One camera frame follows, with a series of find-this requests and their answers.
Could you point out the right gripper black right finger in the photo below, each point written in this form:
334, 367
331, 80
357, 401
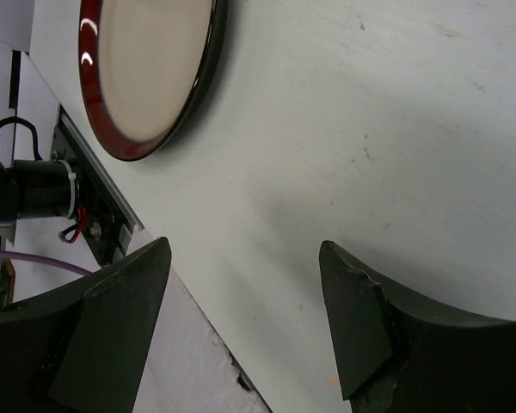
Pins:
397, 350

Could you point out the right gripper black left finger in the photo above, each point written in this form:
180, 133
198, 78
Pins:
82, 347

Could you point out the beige plate with red rim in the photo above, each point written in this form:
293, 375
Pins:
144, 67

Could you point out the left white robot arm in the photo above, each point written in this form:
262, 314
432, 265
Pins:
33, 189

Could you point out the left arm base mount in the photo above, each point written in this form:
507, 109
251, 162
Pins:
111, 223

